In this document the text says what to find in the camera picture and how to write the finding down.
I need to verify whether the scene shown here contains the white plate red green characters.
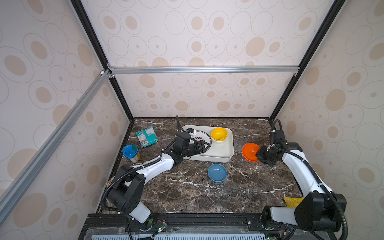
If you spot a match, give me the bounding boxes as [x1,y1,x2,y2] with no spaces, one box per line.
[193,130,212,146]

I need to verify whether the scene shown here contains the yellow bowl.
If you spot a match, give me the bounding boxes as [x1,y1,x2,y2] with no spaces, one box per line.
[211,128,228,143]

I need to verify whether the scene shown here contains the orange bowl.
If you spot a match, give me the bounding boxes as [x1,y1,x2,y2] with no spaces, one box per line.
[242,143,260,162]

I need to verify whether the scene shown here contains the blue bowl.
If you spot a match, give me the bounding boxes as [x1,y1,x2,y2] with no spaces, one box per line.
[208,164,228,183]

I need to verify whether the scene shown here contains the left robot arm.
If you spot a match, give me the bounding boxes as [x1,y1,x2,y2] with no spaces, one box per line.
[101,132,212,224]

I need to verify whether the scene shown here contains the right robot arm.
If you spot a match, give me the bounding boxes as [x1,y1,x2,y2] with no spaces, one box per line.
[256,141,348,240]

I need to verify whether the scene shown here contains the white plastic bin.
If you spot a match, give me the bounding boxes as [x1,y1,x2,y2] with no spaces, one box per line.
[183,125,234,163]

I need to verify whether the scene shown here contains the green snack packet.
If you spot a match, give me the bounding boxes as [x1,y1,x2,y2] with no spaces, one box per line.
[136,127,158,148]

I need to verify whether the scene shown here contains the yellow snack bag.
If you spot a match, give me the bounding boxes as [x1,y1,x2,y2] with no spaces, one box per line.
[284,197,304,208]

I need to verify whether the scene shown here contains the blue lidded cup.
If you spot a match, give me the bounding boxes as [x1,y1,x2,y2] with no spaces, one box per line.
[123,145,140,163]

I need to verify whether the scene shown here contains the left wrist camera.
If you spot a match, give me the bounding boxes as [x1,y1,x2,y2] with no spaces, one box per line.
[186,128,197,138]

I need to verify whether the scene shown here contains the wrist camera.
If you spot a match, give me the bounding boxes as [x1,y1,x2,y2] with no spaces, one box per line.
[269,130,287,146]
[186,128,197,138]

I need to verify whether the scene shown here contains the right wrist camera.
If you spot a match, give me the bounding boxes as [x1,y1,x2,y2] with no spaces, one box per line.
[269,130,287,146]

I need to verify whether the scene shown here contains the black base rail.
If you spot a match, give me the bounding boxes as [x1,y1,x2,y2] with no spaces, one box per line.
[78,212,337,240]

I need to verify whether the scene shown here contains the horizontal aluminium rail back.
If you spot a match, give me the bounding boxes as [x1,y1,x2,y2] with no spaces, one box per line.
[110,66,300,75]

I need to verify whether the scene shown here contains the aluminium rail left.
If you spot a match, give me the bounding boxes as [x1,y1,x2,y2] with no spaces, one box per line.
[1,69,112,225]

